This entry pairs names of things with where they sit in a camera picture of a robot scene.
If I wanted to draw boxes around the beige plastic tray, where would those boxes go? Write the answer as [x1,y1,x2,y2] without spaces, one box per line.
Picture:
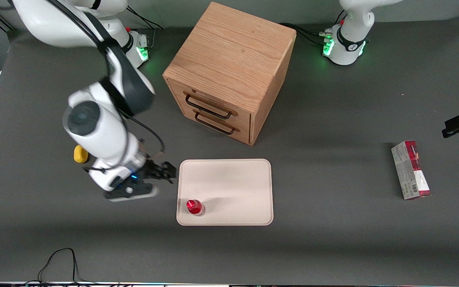
[176,159,274,226]

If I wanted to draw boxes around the red-capped coke bottle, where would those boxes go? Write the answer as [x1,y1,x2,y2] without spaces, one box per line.
[186,199,206,217]

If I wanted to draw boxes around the black cable along right arm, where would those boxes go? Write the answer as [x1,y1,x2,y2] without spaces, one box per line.
[48,0,166,160]

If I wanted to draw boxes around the small yellow object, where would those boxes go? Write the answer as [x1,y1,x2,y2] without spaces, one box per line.
[74,145,89,164]

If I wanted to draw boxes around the black drawer handle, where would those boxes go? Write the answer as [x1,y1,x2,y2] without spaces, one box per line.
[184,93,233,120]
[193,111,237,136]

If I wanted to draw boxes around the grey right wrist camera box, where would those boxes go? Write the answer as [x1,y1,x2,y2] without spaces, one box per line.
[104,184,159,202]

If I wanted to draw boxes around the black cables at left arm base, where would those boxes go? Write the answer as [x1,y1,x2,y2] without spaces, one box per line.
[279,22,333,45]

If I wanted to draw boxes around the red plaid cardboard box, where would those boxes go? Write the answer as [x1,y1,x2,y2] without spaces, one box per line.
[390,140,432,201]

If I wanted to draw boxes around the wooden two-drawer cabinet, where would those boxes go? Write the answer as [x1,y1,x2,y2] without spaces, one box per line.
[163,1,297,146]

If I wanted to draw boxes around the black looped cable at table edge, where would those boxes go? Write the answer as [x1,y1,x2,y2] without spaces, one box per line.
[37,248,96,286]

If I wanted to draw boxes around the black cable at right arm base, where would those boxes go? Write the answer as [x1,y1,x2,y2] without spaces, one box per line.
[126,6,163,31]

